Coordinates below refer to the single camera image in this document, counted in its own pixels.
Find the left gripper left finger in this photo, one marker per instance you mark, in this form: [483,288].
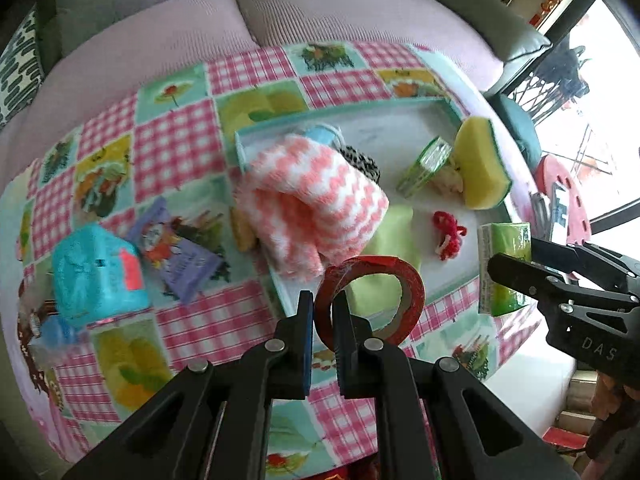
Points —
[211,421]

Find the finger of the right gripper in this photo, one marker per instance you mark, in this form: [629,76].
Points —
[609,270]
[539,282]

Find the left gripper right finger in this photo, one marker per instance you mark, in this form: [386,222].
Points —
[435,420]

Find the green tissue pack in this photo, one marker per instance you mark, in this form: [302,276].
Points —
[499,245]
[428,163]

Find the red pink yarn scrunchie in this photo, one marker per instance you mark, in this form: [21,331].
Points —
[451,234]

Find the yellow green sponge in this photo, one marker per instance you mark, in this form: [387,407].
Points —
[486,182]

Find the red tape roll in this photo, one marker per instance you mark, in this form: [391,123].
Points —
[393,326]

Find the light green cloth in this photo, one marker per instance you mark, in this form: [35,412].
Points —
[376,293]

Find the purple cartoon packet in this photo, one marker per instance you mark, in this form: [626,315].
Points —
[181,264]

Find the leopard print scrunchie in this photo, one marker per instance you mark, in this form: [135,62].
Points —
[361,162]

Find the pink white fluffy towel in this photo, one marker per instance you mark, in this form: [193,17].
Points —
[308,206]

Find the light blue face mask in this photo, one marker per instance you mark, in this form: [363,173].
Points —
[325,134]

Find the pink satin scrunchie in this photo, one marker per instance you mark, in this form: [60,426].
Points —
[447,180]

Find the round orange tin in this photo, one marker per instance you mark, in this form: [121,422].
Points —
[244,236]

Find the red plastic stool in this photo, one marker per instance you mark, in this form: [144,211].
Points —
[568,220]

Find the teal shallow tray box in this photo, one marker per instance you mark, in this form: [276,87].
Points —
[393,133]

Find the clear box with blue item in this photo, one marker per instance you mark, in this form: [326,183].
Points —
[48,338]

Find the teal house-shaped toy box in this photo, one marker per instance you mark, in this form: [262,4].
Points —
[96,276]

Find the checkered picture tablecloth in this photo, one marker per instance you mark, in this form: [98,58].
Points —
[173,138]

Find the black white patterned cushion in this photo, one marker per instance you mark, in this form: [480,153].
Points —
[21,71]

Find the grey sofa with pink seat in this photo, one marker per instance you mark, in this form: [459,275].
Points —
[174,34]

